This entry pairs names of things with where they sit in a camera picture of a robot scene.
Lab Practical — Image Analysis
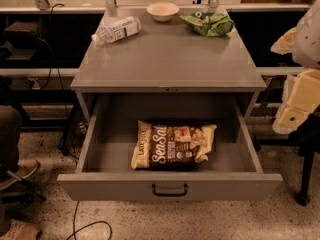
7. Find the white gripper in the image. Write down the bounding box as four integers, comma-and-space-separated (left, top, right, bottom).
271, 28, 320, 134

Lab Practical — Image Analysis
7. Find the brown chip bag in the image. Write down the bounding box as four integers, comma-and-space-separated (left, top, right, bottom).
131, 121, 217, 171

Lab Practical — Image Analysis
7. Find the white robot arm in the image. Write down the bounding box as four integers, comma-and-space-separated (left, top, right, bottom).
271, 0, 320, 134

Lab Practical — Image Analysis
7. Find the green chip bag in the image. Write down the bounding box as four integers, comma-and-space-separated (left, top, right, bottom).
179, 12, 235, 37

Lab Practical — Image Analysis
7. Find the grey metal cabinet counter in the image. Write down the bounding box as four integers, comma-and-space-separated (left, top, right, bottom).
71, 7, 266, 116

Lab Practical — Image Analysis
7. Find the grey open drawer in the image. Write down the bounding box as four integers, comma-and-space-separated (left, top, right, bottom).
58, 93, 282, 201

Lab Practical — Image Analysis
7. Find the black chair leg with caster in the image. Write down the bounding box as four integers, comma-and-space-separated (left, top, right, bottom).
290, 113, 320, 206

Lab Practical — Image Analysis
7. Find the white ceramic bowl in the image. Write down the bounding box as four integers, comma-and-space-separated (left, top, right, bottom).
146, 2, 179, 22

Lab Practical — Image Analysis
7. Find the clear plastic water bottle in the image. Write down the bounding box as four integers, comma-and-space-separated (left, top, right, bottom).
92, 16, 141, 44

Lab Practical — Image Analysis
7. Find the dark box on shelf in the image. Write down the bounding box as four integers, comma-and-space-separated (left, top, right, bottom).
4, 21, 41, 49

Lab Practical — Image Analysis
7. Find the brown trouser leg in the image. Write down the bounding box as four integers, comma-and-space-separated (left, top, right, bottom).
0, 105, 22, 171

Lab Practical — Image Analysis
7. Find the tan shoe upper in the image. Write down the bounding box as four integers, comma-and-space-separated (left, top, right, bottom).
0, 159, 40, 191

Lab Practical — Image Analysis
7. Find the tan shoe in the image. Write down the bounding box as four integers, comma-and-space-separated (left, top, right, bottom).
0, 219, 40, 240
0, 159, 40, 191

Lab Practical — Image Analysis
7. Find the tan shoe lower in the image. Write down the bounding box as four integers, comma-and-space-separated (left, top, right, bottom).
0, 219, 40, 240

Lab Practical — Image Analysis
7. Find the black drawer handle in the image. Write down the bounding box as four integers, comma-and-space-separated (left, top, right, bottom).
151, 184, 188, 198

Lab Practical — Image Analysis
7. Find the black hanging cable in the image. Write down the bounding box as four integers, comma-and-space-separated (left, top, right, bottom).
37, 3, 70, 118

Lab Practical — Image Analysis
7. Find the black floor cable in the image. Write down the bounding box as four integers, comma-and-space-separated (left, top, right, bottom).
65, 201, 114, 240

